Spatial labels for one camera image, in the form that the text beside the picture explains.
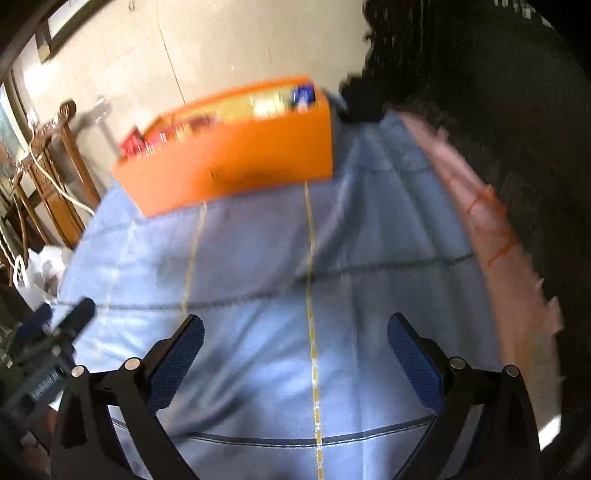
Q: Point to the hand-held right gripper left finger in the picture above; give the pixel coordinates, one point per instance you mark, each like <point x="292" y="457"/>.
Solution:
<point x="178" y="362"/>

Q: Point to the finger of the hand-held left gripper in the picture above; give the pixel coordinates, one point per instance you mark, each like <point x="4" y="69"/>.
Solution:
<point x="76" y="314"/>
<point x="34" y="321"/>

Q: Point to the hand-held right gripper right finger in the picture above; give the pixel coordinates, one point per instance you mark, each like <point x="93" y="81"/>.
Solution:
<point x="415" y="364"/>

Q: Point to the red snack packet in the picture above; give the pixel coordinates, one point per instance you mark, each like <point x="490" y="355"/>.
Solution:
<point x="134" y="144"/>

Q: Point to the orange cardboard box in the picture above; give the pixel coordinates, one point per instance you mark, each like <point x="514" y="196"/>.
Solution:
<point x="231" y="161"/>

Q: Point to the blue snack packet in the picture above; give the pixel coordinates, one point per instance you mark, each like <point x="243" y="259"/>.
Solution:
<point x="303" y="97"/>

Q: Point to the white plastic bag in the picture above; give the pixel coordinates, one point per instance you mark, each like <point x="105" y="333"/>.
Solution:
<point x="41" y="272"/>

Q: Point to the brown wooden chair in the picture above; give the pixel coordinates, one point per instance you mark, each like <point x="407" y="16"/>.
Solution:
<point x="60" y="184"/>

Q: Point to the pink cloth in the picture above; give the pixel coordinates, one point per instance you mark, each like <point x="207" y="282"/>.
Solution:
<point x="489" y="240"/>

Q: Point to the framed red painting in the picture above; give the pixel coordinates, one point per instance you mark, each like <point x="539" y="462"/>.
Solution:
<point x="9" y="134"/>

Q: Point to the large dark framed picture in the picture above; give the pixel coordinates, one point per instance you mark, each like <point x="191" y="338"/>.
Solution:
<point x="60" y="27"/>

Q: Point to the dark carved wooden furniture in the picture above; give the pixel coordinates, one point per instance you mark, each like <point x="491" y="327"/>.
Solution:
<point x="485" y="69"/>

